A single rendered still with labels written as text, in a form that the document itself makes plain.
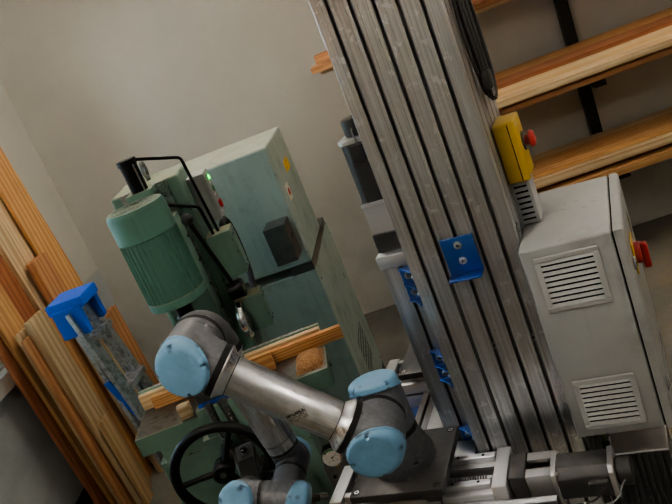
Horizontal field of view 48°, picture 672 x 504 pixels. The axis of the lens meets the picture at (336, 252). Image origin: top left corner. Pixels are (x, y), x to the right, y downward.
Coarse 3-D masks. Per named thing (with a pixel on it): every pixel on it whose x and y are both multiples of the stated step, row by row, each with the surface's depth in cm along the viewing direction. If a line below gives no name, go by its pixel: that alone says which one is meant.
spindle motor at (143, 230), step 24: (120, 216) 205; (144, 216) 205; (168, 216) 211; (120, 240) 208; (144, 240) 206; (168, 240) 210; (144, 264) 209; (168, 264) 210; (192, 264) 216; (144, 288) 213; (168, 288) 211; (192, 288) 214
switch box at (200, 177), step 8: (192, 176) 239; (200, 176) 238; (200, 184) 239; (208, 184) 239; (192, 192) 239; (200, 192) 239; (208, 192) 240; (216, 192) 248; (200, 200) 240; (208, 200) 240; (216, 200) 242; (208, 208) 241; (216, 208) 241; (208, 216) 242; (216, 216) 242
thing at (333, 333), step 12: (312, 336) 226; (324, 336) 227; (336, 336) 227; (276, 348) 228; (288, 348) 227; (300, 348) 227; (276, 360) 228; (156, 396) 229; (168, 396) 229; (156, 408) 230
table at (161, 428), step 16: (288, 368) 222; (320, 368) 214; (320, 384) 214; (192, 400) 226; (144, 416) 229; (160, 416) 224; (176, 416) 220; (192, 416) 216; (144, 432) 218; (160, 432) 215; (176, 432) 216; (144, 448) 217; (160, 448) 217; (208, 448) 207
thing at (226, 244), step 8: (208, 232) 241; (216, 232) 237; (224, 232) 234; (232, 232) 236; (208, 240) 234; (216, 240) 234; (224, 240) 234; (232, 240) 234; (216, 248) 235; (224, 248) 235; (232, 248) 235; (240, 248) 239; (216, 256) 236; (224, 256) 236; (232, 256) 236; (240, 256) 236; (224, 264) 237; (232, 264) 237; (240, 264) 237; (248, 264) 244; (232, 272) 238; (240, 272) 238
